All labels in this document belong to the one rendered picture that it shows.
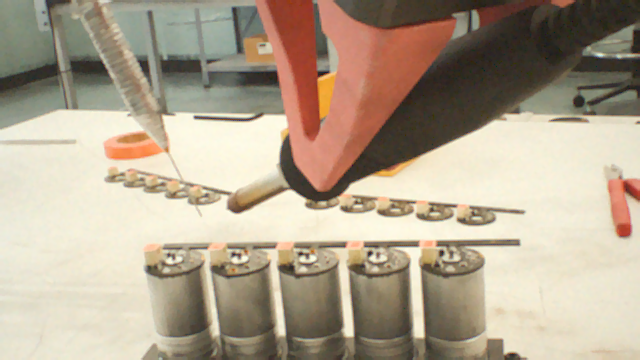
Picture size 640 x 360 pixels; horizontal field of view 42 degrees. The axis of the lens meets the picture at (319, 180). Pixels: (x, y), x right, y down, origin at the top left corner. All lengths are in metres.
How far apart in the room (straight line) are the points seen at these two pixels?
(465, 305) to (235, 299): 0.09
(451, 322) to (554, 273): 0.15
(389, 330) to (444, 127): 0.15
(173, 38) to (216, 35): 0.36
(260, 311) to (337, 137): 0.14
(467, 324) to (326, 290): 0.05
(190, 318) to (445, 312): 0.10
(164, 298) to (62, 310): 0.15
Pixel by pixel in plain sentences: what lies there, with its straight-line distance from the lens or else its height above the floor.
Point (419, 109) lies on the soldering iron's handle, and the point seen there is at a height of 0.90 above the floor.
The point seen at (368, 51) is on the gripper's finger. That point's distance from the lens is 0.16.
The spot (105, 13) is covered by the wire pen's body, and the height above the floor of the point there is 0.91.
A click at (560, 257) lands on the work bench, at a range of 0.48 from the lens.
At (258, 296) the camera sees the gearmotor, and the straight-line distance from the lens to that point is 0.33.
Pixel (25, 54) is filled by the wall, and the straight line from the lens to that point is 6.33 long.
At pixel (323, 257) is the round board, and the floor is 0.81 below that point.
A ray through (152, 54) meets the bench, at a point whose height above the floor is 0.38.
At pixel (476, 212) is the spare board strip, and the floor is 0.75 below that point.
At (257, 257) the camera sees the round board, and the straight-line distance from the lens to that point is 0.34.
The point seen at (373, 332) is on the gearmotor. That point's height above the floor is 0.79.
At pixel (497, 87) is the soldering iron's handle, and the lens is 0.18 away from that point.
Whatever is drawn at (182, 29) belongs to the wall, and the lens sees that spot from 5.84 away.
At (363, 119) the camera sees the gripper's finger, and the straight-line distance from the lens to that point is 0.19.
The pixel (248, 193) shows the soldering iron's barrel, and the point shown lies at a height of 0.85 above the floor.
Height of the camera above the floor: 0.94
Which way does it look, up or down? 18 degrees down
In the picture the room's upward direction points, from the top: 6 degrees counter-clockwise
